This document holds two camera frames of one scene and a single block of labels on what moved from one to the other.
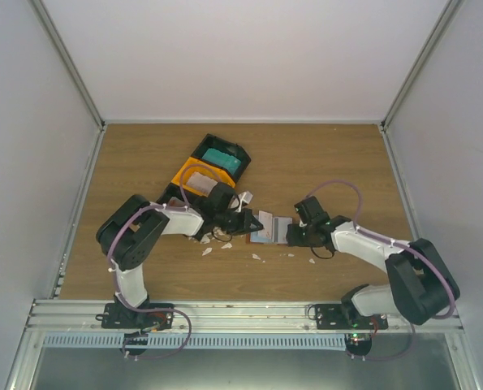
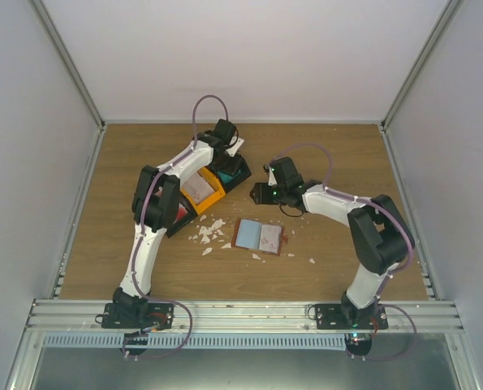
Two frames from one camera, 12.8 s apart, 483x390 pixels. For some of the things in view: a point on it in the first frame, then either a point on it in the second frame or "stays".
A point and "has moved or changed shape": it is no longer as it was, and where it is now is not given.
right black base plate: x=347 y=317 stays
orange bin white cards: x=200 y=177 stays
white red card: x=265 y=219 -> x=270 y=237
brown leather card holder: x=273 y=232 has moved or changed shape
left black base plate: x=114 y=316 stays
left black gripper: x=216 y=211 -> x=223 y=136
